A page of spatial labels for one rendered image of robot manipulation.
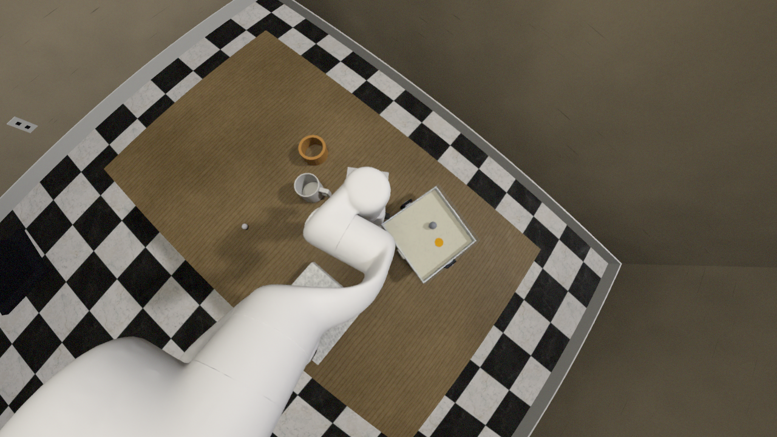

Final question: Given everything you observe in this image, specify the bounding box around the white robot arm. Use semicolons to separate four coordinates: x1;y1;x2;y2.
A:
0;167;395;437

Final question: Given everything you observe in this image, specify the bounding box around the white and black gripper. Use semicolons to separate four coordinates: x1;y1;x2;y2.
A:
372;208;390;226

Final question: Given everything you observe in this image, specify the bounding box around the white mug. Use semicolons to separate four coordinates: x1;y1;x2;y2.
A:
294;173;331;203

